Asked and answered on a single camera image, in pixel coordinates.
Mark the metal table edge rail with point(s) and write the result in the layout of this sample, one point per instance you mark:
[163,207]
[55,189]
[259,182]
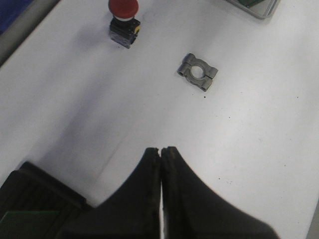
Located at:
[23,26]

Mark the silver metal tray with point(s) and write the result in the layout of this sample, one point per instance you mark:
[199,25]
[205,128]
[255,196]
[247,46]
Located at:
[263,10]

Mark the red emergency stop button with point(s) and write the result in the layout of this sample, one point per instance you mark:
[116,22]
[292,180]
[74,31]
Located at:
[124,28]

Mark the black slotted board rack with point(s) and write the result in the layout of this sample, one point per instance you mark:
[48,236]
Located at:
[35,205]

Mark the green perforated circuit board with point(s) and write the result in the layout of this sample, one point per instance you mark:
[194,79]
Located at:
[250,3]

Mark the grey metal clamp block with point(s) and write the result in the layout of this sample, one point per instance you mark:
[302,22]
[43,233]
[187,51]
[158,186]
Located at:
[197,72]

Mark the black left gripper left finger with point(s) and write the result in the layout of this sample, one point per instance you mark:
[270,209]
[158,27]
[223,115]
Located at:
[131,212]

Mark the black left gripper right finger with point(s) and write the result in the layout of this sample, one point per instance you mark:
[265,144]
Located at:
[192,210]

